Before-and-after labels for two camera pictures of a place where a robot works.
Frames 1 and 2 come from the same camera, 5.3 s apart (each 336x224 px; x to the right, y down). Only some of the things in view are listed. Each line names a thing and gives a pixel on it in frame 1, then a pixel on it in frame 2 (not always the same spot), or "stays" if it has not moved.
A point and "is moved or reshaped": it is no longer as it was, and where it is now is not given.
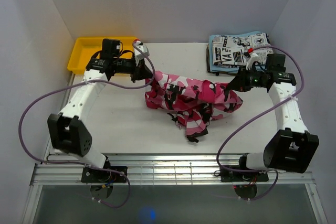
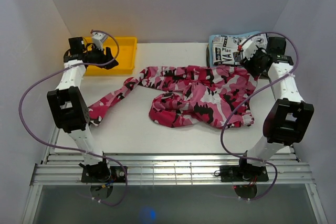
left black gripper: (140, 72) -> (109, 55)
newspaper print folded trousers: (229, 50) stays
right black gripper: (239, 82) -> (248, 63)
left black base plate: (92, 175) stays
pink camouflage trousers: (196, 102) is moved or reshaped
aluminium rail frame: (60, 167) stays
